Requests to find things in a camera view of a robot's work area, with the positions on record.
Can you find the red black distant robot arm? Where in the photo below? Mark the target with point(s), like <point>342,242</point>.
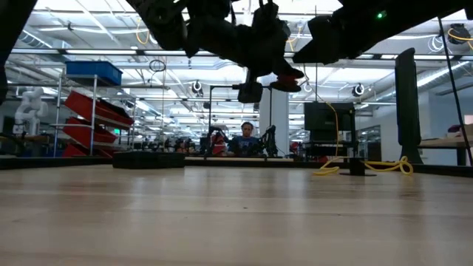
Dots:
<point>218,142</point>

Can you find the red plastic bin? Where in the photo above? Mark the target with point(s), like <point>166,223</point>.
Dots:
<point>79,151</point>
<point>99,109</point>
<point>88,133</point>

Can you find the black gantry frame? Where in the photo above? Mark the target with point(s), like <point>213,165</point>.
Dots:
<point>210,111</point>

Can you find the tall black pillar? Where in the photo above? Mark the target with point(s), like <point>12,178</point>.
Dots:
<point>406,103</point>

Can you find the person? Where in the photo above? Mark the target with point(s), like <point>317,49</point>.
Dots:
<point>245,142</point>

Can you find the wooden rolling workbench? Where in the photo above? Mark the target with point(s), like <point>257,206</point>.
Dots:
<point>443,142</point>

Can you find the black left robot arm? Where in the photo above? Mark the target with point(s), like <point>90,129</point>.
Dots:
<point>166,22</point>

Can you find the blue plastic bin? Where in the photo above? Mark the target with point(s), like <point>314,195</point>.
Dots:
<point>94,72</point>

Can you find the black monitor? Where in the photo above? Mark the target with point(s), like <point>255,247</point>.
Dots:
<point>325,118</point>

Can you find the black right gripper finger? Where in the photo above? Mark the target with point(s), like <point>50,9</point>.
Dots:
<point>325,40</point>

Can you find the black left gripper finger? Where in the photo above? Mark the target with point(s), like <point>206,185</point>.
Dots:
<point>290,72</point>

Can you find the black spool one tape strip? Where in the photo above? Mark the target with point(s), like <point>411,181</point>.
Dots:
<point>284,87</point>

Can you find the white building column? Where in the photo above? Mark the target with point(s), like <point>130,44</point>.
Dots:
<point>281,122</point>

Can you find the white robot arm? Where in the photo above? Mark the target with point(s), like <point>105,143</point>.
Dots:
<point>29,111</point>

